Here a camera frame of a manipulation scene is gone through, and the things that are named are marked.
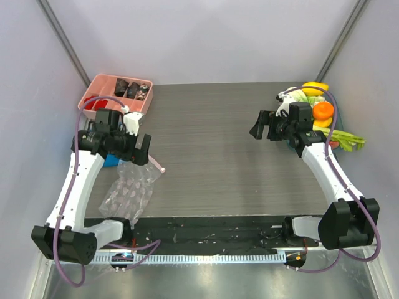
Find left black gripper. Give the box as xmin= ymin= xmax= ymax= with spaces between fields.
xmin=108 ymin=126 xmax=150 ymax=165

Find clear zip top bag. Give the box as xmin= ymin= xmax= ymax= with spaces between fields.
xmin=99 ymin=157 xmax=165 ymax=227

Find orange tangerine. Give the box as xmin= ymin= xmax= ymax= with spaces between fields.
xmin=312 ymin=102 xmax=335 ymax=120

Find green celery stalk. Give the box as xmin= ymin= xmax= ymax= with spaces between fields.
xmin=329 ymin=130 xmax=366 ymax=152

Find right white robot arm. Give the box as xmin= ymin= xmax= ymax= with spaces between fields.
xmin=250 ymin=102 xmax=380 ymax=249

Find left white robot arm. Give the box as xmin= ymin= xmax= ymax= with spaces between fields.
xmin=31 ymin=108 xmax=151 ymax=265

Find teal food tray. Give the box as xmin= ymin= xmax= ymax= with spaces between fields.
xmin=300 ymin=103 xmax=347 ymax=150

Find blue cloth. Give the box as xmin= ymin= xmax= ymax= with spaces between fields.
xmin=103 ymin=154 xmax=120 ymax=168

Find green lettuce leaf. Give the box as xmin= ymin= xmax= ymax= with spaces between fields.
xmin=307 ymin=95 xmax=325 ymax=107

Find yellow bell pepper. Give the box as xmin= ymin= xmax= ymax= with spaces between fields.
xmin=313 ymin=117 xmax=333 ymax=130

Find yellow mango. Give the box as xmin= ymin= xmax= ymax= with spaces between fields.
xmin=302 ymin=82 xmax=329 ymax=97

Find pink divided tray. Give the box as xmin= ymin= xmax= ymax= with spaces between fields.
xmin=78 ymin=74 xmax=153 ymax=119

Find red items in tray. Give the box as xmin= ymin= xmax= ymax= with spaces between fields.
xmin=84 ymin=95 xmax=108 ymax=112

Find dark rolls in tray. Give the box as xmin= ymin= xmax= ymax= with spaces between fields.
xmin=114 ymin=78 xmax=150 ymax=101

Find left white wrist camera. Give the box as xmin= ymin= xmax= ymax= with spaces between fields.
xmin=121 ymin=105 xmax=145 ymax=136

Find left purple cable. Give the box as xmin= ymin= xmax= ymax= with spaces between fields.
xmin=52 ymin=97 xmax=161 ymax=288

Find purple cable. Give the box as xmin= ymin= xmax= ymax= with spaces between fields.
xmin=52 ymin=97 xmax=161 ymax=288
xmin=282 ymin=86 xmax=382 ymax=275

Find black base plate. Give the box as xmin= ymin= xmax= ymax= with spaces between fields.
xmin=115 ymin=216 xmax=318 ymax=256

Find slotted cable duct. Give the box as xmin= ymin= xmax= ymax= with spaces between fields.
xmin=91 ymin=252 xmax=286 ymax=265

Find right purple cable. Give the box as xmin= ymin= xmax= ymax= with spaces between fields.
xmin=282 ymin=86 xmax=382 ymax=275

